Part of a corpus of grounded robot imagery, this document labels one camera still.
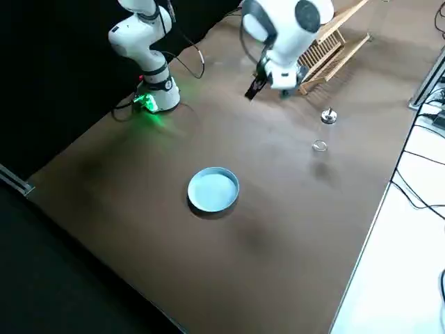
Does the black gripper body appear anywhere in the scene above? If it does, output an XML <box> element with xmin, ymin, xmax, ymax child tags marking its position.
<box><xmin>277</xmin><ymin>65</ymin><xmax>309</xmax><ymax>100</ymax></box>

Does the blue plate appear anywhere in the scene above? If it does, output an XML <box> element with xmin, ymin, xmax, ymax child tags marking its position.
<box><xmin>187</xmin><ymin>166</ymin><xmax>241</xmax><ymax>221</ymax></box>

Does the wooden dish rack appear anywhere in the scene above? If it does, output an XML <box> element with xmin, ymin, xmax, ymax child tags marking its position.
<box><xmin>297</xmin><ymin>0</ymin><xmax>372</xmax><ymax>95</ymax></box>

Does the clear bottle with silver cap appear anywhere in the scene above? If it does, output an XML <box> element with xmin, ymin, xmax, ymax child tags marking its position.
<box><xmin>311</xmin><ymin>107</ymin><xmax>338</xmax><ymax>154</ymax></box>

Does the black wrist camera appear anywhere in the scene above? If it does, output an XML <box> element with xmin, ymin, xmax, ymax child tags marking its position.
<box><xmin>244</xmin><ymin>51</ymin><xmax>269</xmax><ymax>102</ymax></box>

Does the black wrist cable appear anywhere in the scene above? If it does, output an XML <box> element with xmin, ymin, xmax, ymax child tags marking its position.
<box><xmin>238</xmin><ymin>12</ymin><xmax>269</xmax><ymax>66</ymax></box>

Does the black cable with connector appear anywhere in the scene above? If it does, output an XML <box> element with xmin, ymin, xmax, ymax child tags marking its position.
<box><xmin>162</xmin><ymin>6</ymin><xmax>207</xmax><ymax>80</ymax></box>

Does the metal camera post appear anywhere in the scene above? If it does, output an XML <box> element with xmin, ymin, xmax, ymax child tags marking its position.
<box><xmin>407</xmin><ymin>45</ymin><xmax>445</xmax><ymax>111</ymax></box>

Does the aluminium frame profile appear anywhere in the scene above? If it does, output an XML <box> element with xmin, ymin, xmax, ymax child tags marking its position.
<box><xmin>0</xmin><ymin>162</ymin><xmax>36</xmax><ymax>196</ymax></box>

